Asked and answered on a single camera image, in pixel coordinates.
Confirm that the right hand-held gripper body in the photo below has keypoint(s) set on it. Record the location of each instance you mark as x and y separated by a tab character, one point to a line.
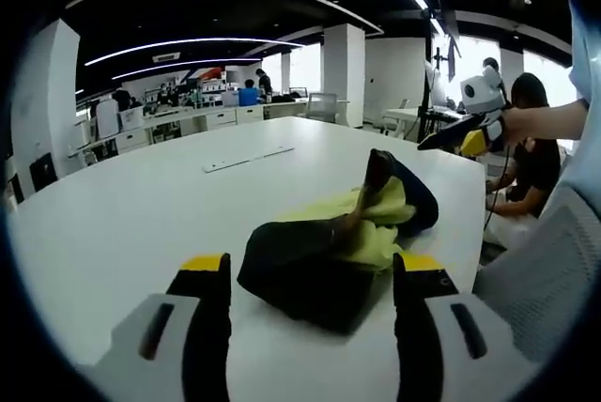
479	92

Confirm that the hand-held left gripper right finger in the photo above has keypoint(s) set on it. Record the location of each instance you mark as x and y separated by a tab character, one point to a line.
422	327

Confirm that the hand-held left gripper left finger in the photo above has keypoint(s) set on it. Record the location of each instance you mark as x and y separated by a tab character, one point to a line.
195	327

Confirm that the dark and yellow-green garment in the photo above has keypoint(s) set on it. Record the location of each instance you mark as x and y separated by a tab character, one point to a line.
319	275

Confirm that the person's right hand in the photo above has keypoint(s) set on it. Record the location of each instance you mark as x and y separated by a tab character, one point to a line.
514	127

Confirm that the white side table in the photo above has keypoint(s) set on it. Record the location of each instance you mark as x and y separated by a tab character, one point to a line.
404	118

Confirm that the person's light blue sleeve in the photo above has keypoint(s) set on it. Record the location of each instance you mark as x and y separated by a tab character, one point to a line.
584	73

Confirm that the white office chair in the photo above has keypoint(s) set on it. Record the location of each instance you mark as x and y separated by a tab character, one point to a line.
321	106

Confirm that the grey mesh office chair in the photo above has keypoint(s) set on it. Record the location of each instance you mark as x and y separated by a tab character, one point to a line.
549	280

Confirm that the white table cover plate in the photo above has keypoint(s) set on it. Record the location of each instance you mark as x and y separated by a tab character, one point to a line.
249	159

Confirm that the row of white desks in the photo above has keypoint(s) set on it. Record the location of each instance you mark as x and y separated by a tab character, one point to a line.
188	122

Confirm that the black chair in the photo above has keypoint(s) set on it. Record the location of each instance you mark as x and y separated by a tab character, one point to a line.
43	172

